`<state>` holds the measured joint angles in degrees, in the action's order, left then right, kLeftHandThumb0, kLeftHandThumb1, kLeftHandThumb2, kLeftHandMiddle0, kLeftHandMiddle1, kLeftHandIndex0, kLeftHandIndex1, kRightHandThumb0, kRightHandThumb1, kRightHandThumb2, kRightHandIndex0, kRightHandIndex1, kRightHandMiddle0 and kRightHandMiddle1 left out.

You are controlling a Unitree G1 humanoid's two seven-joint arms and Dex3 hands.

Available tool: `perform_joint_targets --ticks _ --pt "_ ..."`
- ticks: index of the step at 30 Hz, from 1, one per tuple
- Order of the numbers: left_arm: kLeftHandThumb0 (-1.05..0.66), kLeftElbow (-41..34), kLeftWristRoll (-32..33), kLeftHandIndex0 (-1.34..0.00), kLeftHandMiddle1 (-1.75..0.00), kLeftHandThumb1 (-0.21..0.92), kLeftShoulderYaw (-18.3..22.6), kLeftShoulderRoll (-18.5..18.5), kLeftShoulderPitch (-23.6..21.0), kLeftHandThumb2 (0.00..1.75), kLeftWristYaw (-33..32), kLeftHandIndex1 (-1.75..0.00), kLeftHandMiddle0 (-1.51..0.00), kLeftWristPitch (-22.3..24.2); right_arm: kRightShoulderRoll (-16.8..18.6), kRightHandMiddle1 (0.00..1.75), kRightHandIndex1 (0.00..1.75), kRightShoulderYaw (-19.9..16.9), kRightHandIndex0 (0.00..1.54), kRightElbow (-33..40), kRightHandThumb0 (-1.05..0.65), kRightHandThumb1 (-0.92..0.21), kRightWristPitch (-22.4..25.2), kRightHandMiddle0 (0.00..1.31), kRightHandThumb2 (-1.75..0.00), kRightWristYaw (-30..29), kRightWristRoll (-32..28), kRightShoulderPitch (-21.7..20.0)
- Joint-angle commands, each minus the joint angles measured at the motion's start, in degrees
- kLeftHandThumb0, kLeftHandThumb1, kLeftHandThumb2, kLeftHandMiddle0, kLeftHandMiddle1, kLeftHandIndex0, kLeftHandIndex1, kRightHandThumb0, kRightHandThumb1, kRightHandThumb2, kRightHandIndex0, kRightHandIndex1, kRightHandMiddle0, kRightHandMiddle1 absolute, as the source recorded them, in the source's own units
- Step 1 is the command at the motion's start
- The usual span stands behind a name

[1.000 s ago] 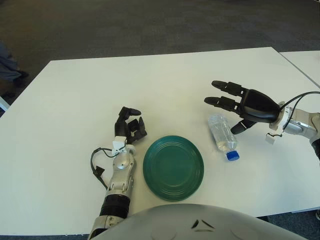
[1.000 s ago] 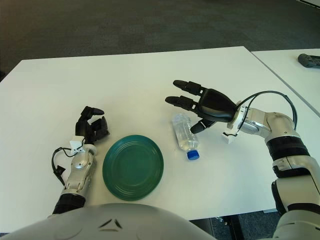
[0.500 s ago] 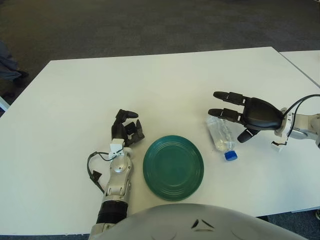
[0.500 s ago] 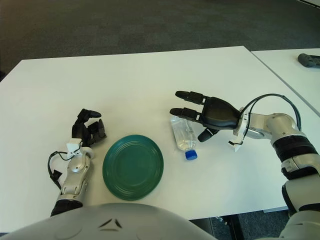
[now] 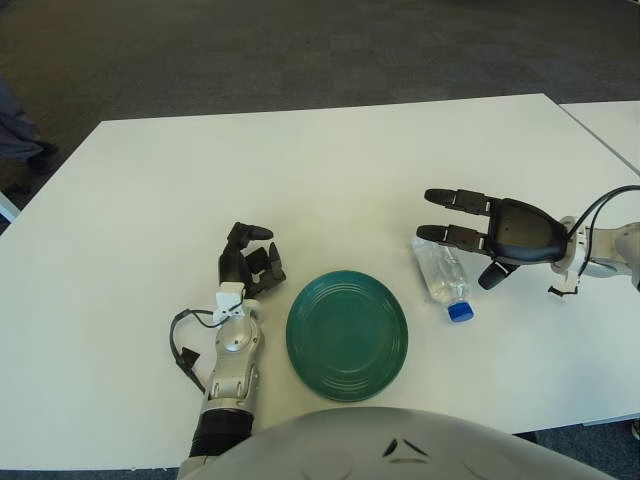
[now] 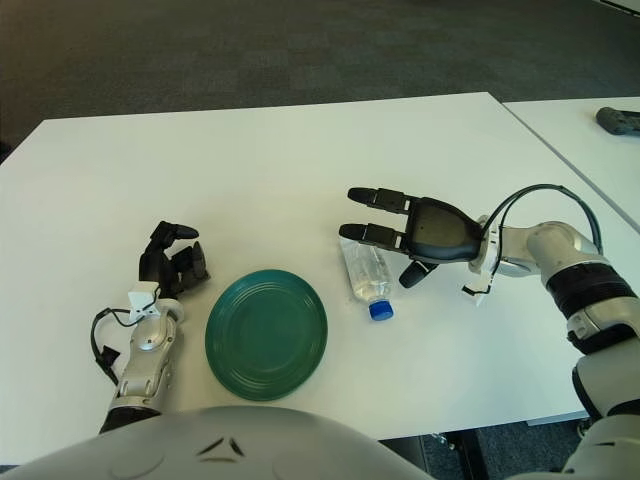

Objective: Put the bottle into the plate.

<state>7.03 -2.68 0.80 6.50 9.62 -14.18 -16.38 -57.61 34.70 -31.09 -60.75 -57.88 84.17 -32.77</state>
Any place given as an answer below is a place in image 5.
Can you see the clear bottle with blue cap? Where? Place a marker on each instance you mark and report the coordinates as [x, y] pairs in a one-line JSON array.
[[445, 275]]

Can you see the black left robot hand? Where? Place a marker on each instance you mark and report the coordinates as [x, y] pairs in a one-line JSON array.
[[231, 267]]

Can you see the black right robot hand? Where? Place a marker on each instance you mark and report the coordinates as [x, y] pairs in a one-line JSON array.
[[525, 232]]

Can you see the grey robot torso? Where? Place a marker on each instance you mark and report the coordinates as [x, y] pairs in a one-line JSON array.
[[375, 450]]

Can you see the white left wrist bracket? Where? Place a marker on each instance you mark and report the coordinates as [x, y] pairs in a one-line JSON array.
[[227, 300]]

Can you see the green round plate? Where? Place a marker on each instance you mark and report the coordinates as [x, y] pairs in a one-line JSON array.
[[347, 340]]

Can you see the white furniture corner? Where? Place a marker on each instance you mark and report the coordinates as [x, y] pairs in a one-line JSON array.
[[6, 205]]

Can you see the person in blue jeans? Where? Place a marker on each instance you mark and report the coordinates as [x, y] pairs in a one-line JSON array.
[[15, 130]]

